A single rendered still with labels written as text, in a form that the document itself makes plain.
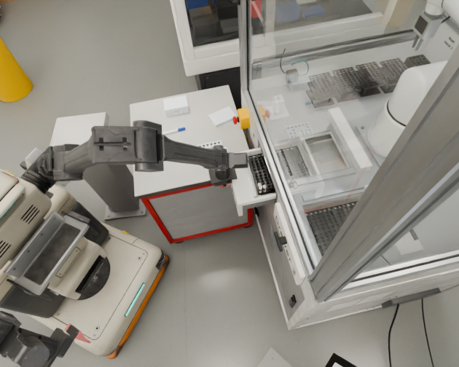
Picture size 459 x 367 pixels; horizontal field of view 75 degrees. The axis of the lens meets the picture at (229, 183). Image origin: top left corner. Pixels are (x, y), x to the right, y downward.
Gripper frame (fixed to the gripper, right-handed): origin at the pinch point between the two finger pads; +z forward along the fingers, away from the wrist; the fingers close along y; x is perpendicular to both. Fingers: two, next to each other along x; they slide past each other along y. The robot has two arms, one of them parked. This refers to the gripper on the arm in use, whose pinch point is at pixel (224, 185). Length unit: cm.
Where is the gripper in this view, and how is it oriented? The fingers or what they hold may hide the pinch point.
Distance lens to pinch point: 123.2
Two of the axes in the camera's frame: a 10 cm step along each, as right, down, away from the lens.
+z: 0.7, 5.1, 8.6
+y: 9.8, -2.2, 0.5
